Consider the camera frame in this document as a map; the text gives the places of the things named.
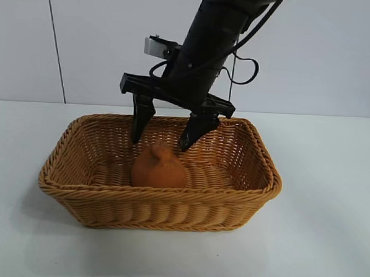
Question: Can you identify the tan woven wicker basket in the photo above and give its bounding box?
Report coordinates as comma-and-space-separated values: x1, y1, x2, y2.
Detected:
36, 106, 286, 239

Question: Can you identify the thin black camera cable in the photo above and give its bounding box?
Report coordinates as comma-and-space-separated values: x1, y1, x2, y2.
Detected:
148, 51, 181, 81

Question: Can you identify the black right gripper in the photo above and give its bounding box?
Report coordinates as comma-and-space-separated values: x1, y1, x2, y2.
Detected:
116, 6, 251, 155

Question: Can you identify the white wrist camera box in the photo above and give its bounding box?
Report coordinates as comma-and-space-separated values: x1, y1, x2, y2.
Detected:
143, 34, 182, 61

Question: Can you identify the bumpy orange fruit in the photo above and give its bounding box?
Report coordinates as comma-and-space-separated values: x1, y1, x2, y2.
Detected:
130, 138, 188, 191

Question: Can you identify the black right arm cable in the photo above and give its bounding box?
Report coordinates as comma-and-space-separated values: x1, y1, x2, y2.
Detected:
206, 0, 288, 89

